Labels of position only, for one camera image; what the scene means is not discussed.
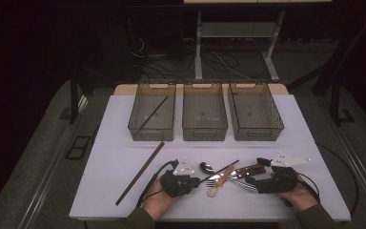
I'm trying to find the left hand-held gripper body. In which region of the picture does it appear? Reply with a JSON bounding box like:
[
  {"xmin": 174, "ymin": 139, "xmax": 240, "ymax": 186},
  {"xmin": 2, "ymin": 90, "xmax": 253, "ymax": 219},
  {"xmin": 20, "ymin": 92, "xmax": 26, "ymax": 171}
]
[{"xmin": 160, "ymin": 157, "xmax": 201, "ymax": 198}]

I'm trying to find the smoky clear plastic bin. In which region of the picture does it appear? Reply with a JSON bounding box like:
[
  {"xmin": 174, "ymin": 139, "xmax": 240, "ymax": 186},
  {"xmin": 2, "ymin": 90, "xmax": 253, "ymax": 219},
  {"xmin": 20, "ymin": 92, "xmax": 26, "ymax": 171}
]
[
  {"xmin": 181, "ymin": 79, "xmax": 229, "ymax": 142},
  {"xmin": 127, "ymin": 80, "xmax": 177, "ymax": 142},
  {"xmin": 227, "ymin": 80, "xmax": 285, "ymax": 142}
]

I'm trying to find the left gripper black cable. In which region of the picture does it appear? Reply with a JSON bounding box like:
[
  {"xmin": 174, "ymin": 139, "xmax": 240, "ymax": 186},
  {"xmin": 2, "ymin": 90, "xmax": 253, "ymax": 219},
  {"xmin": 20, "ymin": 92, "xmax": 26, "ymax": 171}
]
[{"xmin": 136, "ymin": 159, "xmax": 179, "ymax": 208}]

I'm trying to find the brown wooden chopstick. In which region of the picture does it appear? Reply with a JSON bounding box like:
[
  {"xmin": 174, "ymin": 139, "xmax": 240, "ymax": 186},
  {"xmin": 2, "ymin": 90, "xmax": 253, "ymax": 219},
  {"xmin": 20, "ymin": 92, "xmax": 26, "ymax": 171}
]
[{"xmin": 114, "ymin": 141, "xmax": 166, "ymax": 207}]

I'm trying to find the grey metal desk frame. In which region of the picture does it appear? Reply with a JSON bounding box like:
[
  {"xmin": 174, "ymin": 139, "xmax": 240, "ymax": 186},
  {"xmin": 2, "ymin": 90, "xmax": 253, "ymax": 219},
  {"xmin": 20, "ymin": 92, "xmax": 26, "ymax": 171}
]
[{"xmin": 193, "ymin": 10, "xmax": 287, "ymax": 82}]

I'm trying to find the amber clear plastic spoon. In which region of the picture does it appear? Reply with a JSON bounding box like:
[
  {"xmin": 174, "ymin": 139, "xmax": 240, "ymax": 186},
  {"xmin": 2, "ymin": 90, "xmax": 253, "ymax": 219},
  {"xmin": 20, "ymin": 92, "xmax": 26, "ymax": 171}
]
[{"xmin": 206, "ymin": 165, "xmax": 235, "ymax": 198}]

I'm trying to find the shiny metal spoon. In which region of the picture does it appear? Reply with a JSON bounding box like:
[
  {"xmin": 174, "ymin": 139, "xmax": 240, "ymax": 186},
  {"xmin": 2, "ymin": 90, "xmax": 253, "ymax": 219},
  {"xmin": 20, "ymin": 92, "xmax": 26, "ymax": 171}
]
[{"xmin": 199, "ymin": 161, "xmax": 217, "ymax": 176}]

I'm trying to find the metal fork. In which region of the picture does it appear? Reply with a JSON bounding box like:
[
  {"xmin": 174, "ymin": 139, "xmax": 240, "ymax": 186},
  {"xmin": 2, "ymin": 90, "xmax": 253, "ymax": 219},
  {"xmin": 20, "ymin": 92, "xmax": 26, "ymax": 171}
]
[{"xmin": 205, "ymin": 179, "xmax": 257, "ymax": 192}]

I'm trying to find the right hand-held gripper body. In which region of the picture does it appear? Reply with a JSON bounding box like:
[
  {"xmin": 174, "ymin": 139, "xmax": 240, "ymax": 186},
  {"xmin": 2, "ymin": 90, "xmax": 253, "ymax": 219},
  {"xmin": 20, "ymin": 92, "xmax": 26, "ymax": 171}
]
[{"xmin": 255, "ymin": 152, "xmax": 312, "ymax": 195}]

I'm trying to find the thin black floor cable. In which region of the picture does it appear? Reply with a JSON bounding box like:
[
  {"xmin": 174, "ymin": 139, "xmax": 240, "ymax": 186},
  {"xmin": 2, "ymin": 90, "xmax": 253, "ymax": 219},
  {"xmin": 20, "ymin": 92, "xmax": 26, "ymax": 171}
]
[{"xmin": 316, "ymin": 143, "xmax": 360, "ymax": 223}]

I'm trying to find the wooden handled table knife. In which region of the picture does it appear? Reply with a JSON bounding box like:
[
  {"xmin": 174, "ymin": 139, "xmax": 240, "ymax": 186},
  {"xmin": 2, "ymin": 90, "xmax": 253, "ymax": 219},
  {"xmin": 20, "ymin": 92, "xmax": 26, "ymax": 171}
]
[
  {"xmin": 225, "ymin": 162, "xmax": 265, "ymax": 177},
  {"xmin": 209, "ymin": 167, "xmax": 267, "ymax": 181}
]

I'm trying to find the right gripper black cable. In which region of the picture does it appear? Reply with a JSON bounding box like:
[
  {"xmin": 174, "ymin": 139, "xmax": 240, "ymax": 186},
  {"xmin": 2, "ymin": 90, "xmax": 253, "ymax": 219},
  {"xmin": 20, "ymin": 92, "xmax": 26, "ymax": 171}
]
[{"xmin": 296, "ymin": 171, "xmax": 321, "ymax": 204}]

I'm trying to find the person's right hand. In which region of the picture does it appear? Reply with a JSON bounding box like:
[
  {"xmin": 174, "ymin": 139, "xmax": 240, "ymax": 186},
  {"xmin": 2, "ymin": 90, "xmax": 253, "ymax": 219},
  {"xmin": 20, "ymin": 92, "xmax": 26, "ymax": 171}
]
[{"xmin": 271, "ymin": 182, "xmax": 318, "ymax": 213}]

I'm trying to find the person's left hand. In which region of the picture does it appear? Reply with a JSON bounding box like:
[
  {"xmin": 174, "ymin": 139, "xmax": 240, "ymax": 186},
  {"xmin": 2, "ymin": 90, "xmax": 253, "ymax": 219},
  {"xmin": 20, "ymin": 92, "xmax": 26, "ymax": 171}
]
[{"xmin": 142, "ymin": 177, "xmax": 182, "ymax": 221}]

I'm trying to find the bundle of floor cables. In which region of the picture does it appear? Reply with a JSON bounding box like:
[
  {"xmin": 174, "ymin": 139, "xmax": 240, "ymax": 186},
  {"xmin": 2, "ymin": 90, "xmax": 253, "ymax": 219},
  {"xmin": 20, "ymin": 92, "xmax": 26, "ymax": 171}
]
[{"xmin": 130, "ymin": 37, "xmax": 268, "ymax": 80}]

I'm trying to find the black metal stand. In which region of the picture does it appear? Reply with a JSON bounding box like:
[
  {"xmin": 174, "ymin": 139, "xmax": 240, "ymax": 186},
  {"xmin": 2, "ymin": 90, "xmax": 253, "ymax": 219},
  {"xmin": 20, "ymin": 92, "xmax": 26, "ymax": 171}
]
[
  {"xmin": 287, "ymin": 12, "xmax": 366, "ymax": 126},
  {"xmin": 69, "ymin": 73, "xmax": 90, "ymax": 125}
]

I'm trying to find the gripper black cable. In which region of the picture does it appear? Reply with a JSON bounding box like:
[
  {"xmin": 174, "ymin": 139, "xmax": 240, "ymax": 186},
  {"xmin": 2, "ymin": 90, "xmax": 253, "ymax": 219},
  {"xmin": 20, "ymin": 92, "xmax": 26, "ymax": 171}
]
[
  {"xmin": 296, "ymin": 171, "xmax": 321, "ymax": 204},
  {"xmin": 136, "ymin": 159, "xmax": 179, "ymax": 208}
]

